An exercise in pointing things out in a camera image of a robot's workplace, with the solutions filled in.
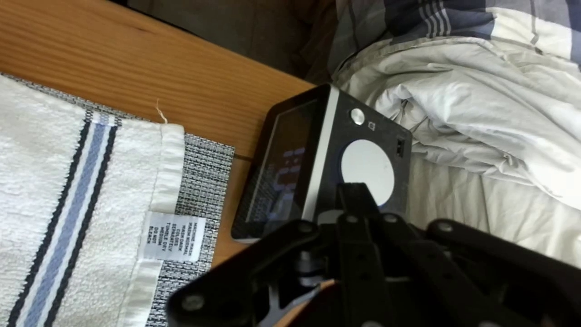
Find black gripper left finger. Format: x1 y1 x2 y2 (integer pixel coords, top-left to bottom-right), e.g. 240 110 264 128
166 219 335 327

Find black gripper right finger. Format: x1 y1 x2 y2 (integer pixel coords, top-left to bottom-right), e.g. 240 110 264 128
338 183 581 327

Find black clock radio with buttons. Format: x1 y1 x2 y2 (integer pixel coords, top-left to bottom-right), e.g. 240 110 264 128
231 83 413 241

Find grey woven placemat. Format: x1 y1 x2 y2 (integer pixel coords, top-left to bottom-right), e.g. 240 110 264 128
12 74 239 327

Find white striped dish towel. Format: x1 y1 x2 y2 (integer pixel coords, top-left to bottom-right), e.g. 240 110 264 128
0 72 208 327

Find white bed duvet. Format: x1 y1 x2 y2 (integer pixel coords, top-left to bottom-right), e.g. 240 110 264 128
333 35 581 264

